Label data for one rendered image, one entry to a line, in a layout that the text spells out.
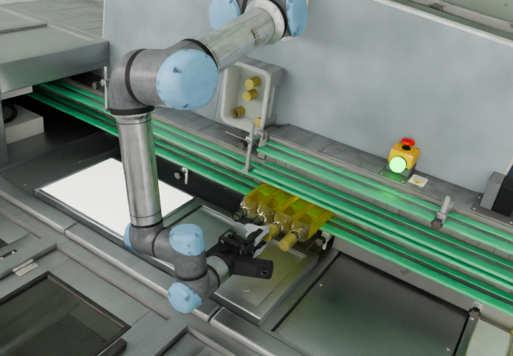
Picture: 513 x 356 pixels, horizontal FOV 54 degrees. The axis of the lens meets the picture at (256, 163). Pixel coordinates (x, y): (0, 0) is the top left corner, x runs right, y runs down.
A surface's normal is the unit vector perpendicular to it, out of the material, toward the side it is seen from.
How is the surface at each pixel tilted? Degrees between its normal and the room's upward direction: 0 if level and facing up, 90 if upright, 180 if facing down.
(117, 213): 90
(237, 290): 90
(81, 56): 90
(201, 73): 82
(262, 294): 90
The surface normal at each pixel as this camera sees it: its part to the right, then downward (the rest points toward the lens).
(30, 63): 0.83, 0.35
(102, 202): 0.12, -0.87
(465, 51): -0.54, 0.34
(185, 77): 0.77, 0.20
